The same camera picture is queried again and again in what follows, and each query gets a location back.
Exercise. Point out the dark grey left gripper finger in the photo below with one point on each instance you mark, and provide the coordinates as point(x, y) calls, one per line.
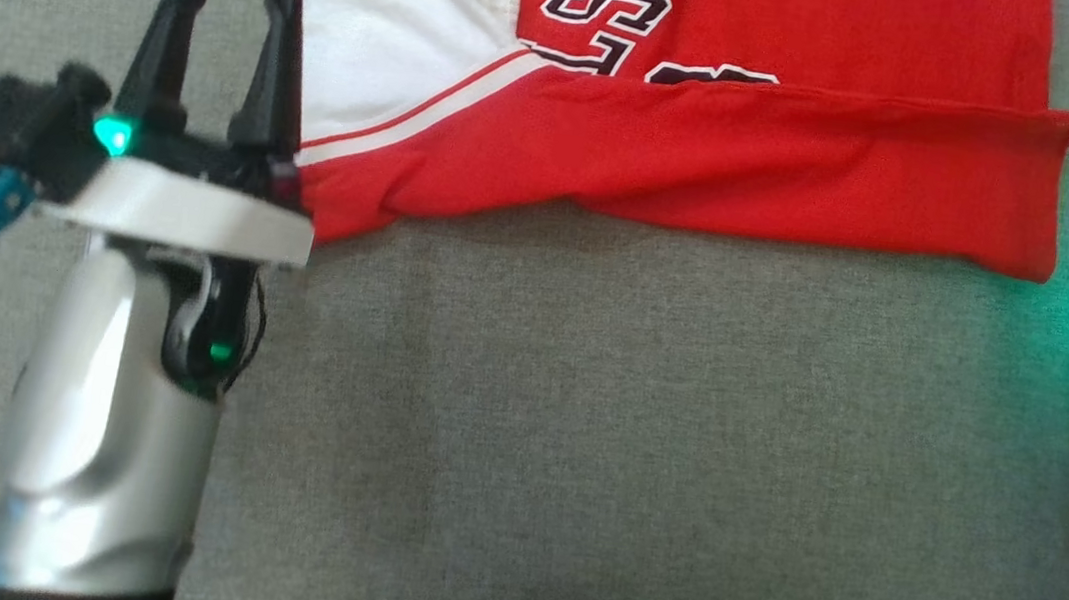
point(272, 89)
point(163, 67)

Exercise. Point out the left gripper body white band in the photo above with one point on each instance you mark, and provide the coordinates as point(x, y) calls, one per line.
point(182, 210)

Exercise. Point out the red jersey with white sleeves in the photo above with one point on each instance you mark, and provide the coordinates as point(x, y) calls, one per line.
point(761, 165)

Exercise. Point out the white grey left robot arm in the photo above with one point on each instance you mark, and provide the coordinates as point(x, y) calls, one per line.
point(94, 451)

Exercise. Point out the large grey sofa chaise cushion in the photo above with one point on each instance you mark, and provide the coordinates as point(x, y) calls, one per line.
point(578, 446)

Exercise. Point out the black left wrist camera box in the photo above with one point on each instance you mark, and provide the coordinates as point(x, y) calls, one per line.
point(21, 126)

